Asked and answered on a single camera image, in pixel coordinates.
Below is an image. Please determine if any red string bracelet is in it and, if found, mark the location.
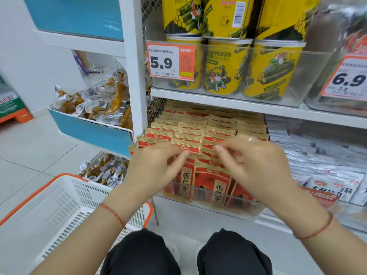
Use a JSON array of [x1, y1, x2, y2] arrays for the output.
[[100, 203, 127, 229], [293, 212, 334, 240]]

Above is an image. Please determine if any person's right forearm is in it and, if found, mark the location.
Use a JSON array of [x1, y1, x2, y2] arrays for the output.
[[286, 208, 367, 275]]

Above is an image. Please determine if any person's right hand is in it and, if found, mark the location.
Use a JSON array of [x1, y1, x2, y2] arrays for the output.
[[214, 136, 325, 230]]

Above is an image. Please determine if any person's left leg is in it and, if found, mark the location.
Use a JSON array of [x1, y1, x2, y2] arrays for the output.
[[100, 228, 182, 275]]

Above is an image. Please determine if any person's left forearm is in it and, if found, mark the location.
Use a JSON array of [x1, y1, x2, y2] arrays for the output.
[[30, 197, 139, 275]]

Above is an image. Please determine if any pile of clear meat snacks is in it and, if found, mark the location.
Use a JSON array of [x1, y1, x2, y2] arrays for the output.
[[78, 151, 130, 189], [53, 58, 153, 131]]

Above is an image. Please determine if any clear tray with orange label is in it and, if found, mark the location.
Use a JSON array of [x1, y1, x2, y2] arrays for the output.
[[257, 185, 367, 233]]

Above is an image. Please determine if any person's leg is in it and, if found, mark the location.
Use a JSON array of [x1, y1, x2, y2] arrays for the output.
[[75, 50, 93, 72], [197, 228, 273, 275], [100, 228, 182, 275]]

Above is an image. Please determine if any clear plastic packet bin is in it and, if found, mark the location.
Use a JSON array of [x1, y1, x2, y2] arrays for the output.
[[303, 0, 367, 117]]

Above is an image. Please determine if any green orange carton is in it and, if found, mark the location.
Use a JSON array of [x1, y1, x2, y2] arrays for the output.
[[0, 74, 34, 124]]

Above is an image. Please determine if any pile of grey snack bags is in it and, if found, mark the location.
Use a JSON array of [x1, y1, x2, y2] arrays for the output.
[[306, 0, 367, 107]]

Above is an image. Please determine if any white orange shopping basket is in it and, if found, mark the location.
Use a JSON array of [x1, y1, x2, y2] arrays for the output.
[[0, 173, 154, 275]]

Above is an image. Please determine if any blue fronted wire basket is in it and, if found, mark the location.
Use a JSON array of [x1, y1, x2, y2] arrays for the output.
[[48, 79, 135, 158]]

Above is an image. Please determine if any person's left hand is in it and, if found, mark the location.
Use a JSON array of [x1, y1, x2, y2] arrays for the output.
[[107, 142, 190, 224]]

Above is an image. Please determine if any white shelf unit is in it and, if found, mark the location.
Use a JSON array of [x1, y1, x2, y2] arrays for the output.
[[118, 0, 367, 236]]

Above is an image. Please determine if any clear plastic canister bin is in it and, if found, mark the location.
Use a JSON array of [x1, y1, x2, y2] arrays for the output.
[[146, 39, 334, 108]]

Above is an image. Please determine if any stack of yellow snack canisters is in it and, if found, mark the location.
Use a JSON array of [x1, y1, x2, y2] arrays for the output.
[[161, 0, 323, 101]]

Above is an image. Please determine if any stack of red seed packets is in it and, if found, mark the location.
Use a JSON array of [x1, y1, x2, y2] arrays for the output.
[[128, 99, 270, 211]]

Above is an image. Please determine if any purple cleaning tool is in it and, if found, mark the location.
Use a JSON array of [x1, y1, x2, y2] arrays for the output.
[[72, 54, 90, 76]]

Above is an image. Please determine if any clear plastic shelf tray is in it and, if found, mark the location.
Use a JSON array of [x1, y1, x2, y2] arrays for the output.
[[154, 180, 265, 221]]

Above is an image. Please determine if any stack of white snack packets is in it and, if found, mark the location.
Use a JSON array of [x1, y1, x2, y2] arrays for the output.
[[265, 114, 367, 207]]

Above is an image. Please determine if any wire mesh shelf back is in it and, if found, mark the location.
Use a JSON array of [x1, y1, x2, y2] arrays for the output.
[[141, 0, 167, 130]]

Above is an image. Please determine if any blue white display rack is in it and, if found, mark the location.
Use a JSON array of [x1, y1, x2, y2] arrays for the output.
[[22, 0, 127, 58]]

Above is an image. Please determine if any person's right leg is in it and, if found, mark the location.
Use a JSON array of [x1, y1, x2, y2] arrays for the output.
[[197, 228, 273, 275]]

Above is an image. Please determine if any red white price tag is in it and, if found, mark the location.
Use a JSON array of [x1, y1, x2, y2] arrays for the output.
[[146, 42, 197, 81], [320, 55, 367, 102]]

